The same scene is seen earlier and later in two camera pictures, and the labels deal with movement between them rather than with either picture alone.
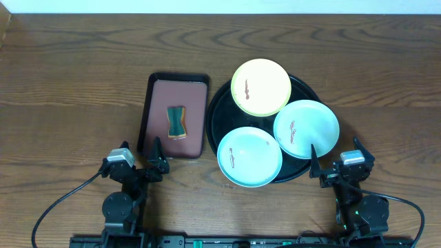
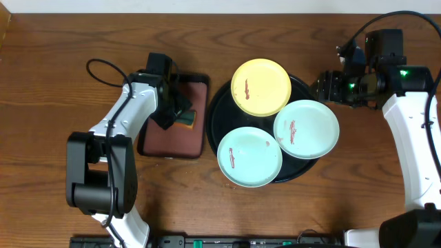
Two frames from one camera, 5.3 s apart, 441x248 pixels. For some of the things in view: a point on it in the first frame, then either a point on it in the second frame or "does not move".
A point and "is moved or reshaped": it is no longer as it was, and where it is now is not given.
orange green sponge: (177, 122) is moved or reshaped
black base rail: (236, 242) does not move
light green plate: (302, 122) does not move
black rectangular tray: (175, 111) does not move
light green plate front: (249, 157) does not move
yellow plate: (260, 87) does not move
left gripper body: (136, 172) -> (176, 108)
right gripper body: (329, 178) -> (349, 90)
